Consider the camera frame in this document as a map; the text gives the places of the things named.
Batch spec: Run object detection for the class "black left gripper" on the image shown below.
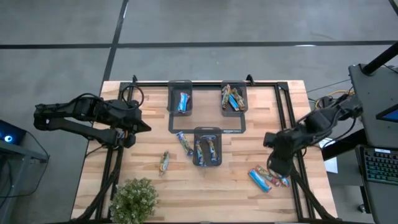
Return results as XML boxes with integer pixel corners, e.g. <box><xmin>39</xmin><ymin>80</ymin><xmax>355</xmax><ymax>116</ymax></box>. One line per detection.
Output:
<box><xmin>119</xmin><ymin>107</ymin><xmax>152</xmax><ymax>149</ymax></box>

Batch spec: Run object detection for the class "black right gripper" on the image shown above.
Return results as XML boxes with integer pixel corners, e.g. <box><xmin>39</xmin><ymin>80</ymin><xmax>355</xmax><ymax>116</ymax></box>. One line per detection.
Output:
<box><xmin>263</xmin><ymin>130</ymin><xmax>295</xmax><ymax>177</ymax></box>

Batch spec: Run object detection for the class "blue red-ended granola bar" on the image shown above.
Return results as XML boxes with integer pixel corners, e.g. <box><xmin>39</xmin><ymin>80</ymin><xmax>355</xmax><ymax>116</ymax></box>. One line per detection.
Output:
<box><xmin>228</xmin><ymin>94</ymin><xmax>241</xmax><ymax>112</ymax></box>
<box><xmin>248</xmin><ymin>169</ymin><xmax>272</xmax><ymax>193</ymax></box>
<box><xmin>182</xmin><ymin>92</ymin><xmax>191</xmax><ymax>112</ymax></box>

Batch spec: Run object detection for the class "blue green granola bar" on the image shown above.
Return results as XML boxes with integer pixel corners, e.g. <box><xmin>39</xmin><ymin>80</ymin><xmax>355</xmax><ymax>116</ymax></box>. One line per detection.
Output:
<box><xmin>195</xmin><ymin>139</ymin><xmax>205</xmax><ymax>166</ymax></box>

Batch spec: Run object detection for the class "green oatmeal granola bar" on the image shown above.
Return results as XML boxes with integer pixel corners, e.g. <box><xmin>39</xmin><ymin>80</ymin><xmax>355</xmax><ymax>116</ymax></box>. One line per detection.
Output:
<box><xmin>176</xmin><ymin>131</ymin><xmax>194</xmax><ymax>156</ymax></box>
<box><xmin>205</xmin><ymin>136</ymin><xmax>218</xmax><ymax>163</ymax></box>

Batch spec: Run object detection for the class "red green granola bar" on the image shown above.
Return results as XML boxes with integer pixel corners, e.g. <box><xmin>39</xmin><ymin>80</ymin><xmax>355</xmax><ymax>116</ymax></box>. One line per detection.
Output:
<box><xmin>255</xmin><ymin>165</ymin><xmax>282</xmax><ymax>187</ymax></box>

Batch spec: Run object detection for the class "red blue granola bar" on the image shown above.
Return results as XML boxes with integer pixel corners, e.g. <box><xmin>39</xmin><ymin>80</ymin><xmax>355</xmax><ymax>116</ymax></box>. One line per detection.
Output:
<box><xmin>276</xmin><ymin>174</ymin><xmax>290</xmax><ymax>187</ymax></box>

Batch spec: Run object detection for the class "grey translucent plastic bin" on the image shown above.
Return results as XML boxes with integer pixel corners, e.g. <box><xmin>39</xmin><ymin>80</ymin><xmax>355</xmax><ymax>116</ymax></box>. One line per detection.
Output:
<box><xmin>167</xmin><ymin>80</ymin><xmax>193</xmax><ymax>118</ymax></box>
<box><xmin>220</xmin><ymin>80</ymin><xmax>249</xmax><ymax>118</ymax></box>
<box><xmin>192</xmin><ymin>126</ymin><xmax>223</xmax><ymax>167</ymax></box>

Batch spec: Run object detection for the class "white paper sheet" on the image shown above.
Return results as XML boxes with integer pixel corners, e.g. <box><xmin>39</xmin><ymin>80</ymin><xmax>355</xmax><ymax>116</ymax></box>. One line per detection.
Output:
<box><xmin>318</xmin><ymin>138</ymin><xmax>339</xmax><ymax>174</ymax></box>

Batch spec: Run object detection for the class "potted artificial green plant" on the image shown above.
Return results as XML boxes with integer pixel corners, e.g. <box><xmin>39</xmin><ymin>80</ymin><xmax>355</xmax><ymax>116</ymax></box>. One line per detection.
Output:
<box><xmin>109</xmin><ymin>177</ymin><xmax>159</xmax><ymax>224</ymax></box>

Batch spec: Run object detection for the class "backlit black keyboard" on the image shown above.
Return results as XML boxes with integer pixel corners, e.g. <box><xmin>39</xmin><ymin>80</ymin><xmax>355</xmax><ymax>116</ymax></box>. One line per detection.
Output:
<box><xmin>362</xmin><ymin>147</ymin><xmax>398</xmax><ymax>185</ymax></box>

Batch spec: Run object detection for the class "black desk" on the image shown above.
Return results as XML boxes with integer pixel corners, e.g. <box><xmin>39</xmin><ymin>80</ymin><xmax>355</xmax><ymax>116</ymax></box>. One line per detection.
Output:
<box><xmin>322</xmin><ymin>129</ymin><xmax>398</xmax><ymax>224</ymax></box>

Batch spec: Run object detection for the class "grey cart top panel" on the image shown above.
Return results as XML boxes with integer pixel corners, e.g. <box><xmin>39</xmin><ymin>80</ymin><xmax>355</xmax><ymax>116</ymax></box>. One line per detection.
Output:
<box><xmin>348</xmin><ymin>63</ymin><xmax>398</xmax><ymax>149</ymax></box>

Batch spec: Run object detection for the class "tablet with blue screen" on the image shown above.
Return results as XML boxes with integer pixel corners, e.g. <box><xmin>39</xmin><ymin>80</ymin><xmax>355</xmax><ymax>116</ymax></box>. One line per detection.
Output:
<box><xmin>375</xmin><ymin>104</ymin><xmax>398</xmax><ymax>124</ymax></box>

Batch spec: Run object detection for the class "grey metal side stand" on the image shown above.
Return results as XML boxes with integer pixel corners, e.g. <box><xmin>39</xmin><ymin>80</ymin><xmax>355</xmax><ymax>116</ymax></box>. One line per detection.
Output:
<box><xmin>0</xmin><ymin>141</ymin><xmax>50</xmax><ymax>224</ymax></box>

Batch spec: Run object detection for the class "computer tower with blue light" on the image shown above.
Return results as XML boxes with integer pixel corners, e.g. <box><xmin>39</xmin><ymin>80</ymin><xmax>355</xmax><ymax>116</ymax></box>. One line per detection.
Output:
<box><xmin>0</xmin><ymin>119</ymin><xmax>27</xmax><ymax>146</ymax></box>

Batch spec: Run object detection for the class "black pole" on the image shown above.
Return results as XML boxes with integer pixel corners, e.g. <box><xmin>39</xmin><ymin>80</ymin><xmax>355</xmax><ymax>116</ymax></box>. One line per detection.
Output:
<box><xmin>362</xmin><ymin>42</ymin><xmax>398</xmax><ymax>75</ymax></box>

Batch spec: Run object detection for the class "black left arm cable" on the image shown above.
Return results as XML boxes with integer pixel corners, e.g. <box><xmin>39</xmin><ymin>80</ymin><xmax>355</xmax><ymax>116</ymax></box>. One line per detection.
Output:
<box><xmin>74</xmin><ymin>83</ymin><xmax>146</xmax><ymax>110</ymax></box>

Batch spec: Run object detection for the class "black aluminium rig frame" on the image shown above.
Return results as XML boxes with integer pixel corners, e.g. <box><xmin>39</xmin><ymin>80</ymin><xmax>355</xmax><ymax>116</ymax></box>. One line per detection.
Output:
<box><xmin>74</xmin><ymin>74</ymin><xmax>340</xmax><ymax>224</ymax></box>

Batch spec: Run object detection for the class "yellow cable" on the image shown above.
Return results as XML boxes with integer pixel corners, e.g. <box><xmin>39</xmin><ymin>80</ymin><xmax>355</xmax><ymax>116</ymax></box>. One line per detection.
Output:
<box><xmin>314</xmin><ymin>89</ymin><xmax>355</xmax><ymax>110</ymax></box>

